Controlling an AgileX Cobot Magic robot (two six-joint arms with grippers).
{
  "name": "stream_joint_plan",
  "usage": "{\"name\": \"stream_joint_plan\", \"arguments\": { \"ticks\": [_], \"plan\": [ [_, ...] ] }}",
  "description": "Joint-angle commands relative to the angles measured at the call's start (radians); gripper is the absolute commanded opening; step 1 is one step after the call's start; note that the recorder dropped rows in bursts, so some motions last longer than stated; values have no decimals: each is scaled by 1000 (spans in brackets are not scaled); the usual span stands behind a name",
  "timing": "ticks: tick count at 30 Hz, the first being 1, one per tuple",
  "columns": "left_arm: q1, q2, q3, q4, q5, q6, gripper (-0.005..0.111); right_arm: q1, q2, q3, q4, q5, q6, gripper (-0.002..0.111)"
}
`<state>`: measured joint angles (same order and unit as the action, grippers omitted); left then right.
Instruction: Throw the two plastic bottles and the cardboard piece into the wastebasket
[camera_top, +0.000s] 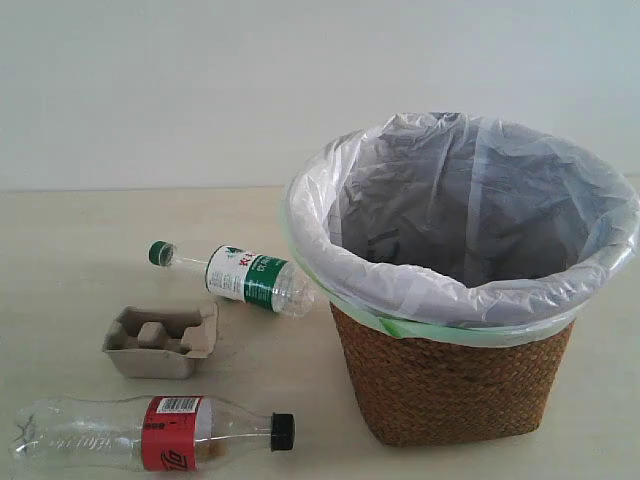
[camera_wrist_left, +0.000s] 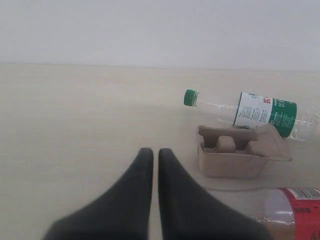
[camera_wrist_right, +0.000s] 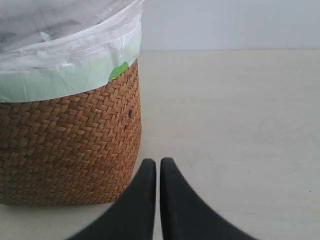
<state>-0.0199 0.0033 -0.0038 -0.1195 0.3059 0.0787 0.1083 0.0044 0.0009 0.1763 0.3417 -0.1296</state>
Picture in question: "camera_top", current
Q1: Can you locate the green-capped clear water bottle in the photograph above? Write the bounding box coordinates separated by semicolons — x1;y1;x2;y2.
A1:
148;240;314;317

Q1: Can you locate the grey paper pulp tray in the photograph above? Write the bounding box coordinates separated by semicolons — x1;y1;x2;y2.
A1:
102;304;219;380

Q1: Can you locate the red-label clear cola bottle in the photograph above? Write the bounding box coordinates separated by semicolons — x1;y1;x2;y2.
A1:
11;395;296;472

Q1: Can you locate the translucent white bin liner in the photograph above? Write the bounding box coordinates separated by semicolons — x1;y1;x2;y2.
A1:
283;112;639;348

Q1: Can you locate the woven wicker waste basket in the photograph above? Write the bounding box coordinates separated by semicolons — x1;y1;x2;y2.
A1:
331;306;573;447

